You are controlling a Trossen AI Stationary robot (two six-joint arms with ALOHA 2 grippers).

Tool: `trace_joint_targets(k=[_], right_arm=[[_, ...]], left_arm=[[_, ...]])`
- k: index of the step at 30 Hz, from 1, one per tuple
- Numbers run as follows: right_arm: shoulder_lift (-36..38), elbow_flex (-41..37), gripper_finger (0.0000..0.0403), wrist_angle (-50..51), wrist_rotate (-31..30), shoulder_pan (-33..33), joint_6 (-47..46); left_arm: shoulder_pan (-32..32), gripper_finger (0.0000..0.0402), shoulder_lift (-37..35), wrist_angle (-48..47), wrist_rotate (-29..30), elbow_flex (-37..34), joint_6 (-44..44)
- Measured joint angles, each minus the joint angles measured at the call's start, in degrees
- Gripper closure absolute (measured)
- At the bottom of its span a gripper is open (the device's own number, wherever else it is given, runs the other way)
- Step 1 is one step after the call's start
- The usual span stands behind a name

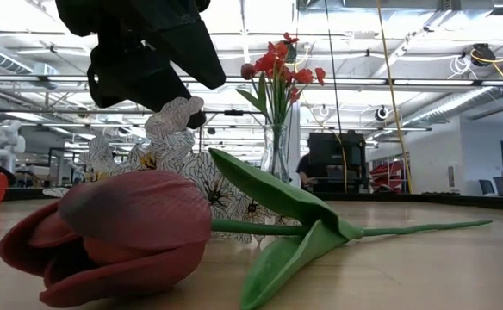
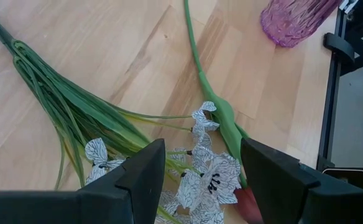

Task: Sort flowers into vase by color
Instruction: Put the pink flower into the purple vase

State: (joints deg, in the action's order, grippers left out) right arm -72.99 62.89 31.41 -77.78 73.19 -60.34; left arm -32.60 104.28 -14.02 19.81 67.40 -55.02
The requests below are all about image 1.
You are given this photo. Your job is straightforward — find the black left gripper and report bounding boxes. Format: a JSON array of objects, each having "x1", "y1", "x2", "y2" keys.
[{"x1": 55, "y1": 0, "x2": 227, "y2": 130}]

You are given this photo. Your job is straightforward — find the white artificial flower bunch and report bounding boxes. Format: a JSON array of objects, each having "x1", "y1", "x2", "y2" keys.
[{"x1": 42, "y1": 95, "x2": 300, "y2": 245}]

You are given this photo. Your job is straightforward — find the bright red artificial tulip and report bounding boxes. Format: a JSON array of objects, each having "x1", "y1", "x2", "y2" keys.
[{"x1": 235, "y1": 63, "x2": 274, "y2": 173}]

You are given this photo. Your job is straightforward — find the dark red artificial tulip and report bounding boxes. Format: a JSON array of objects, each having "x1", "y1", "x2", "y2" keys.
[{"x1": 0, "y1": 147, "x2": 494, "y2": 310}]

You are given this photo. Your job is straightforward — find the clear glass vase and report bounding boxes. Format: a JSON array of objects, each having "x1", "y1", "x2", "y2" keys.
[{"x1": 259, "y1": 122, "x2": 291, "y2": 184}]

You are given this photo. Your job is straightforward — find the white column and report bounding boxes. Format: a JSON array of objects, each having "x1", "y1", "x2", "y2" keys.
[{"x1": 285, "y1": 98, "x2": 303, "y2": 190}]

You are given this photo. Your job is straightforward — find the person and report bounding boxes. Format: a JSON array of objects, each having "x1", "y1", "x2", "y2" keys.
[{"x1": 296, "y1": 153, "x2": 321, "y2": 190}]

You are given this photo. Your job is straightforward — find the black monitor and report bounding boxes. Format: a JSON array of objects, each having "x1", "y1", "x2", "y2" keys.
[{"x1": 307, "y1": 131, "x2": 368, "y2": 193}]

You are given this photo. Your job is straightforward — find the red shelf cart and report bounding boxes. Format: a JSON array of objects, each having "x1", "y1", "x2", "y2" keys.
[{"x1": 369, "y1": 159, "x2": 407, "y2": 193}]

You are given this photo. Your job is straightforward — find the black framed enclosure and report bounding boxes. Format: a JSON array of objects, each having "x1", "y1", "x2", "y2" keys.
[{"x1": 47, "y1": 146, "x2": 89, "y2": 187}]

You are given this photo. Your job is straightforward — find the black hanging cable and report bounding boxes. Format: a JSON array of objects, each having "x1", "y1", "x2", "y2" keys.
[{"x1": 323, "y1": 0, "x2": 348, "y2": 193}]

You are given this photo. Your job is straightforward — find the yellow cable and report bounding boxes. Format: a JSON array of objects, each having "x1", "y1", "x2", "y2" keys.
[{"x1": 376, "y1": 0, "x2": 414, "y2": 195}]

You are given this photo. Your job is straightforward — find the black aluminium table frame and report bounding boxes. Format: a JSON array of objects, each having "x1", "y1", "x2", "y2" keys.
[{"x1": 3, "y1": 185, "x2": 503, "y2": 212}]

